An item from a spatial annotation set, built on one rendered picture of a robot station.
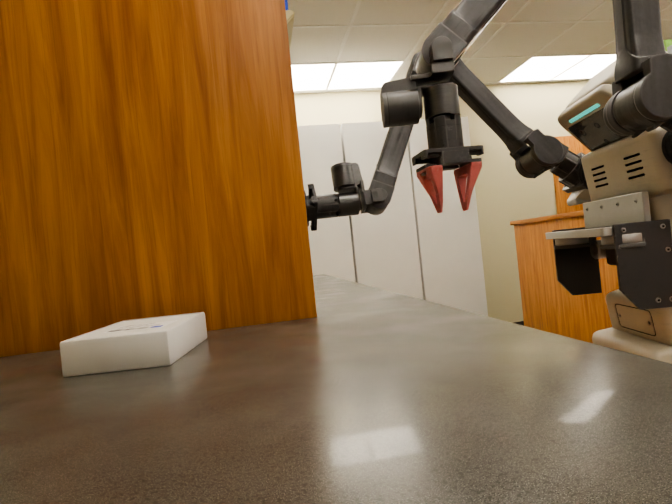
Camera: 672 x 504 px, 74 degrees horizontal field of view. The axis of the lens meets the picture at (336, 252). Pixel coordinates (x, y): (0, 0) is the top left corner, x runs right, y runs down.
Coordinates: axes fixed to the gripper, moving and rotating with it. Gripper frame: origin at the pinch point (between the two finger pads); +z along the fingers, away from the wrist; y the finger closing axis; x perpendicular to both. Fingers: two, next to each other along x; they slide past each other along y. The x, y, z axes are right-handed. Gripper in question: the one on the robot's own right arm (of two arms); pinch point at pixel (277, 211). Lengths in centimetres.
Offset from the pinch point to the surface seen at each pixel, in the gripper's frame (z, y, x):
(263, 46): 0.5, 39.9, 0.2
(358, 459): 1, 52, 69
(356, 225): -82, -220, -186
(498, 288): -237, -305, -150
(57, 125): 33.7, 33.0, 8.8
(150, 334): 18, 32, 48
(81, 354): 26, 30, 48
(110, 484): 14, 51, 68
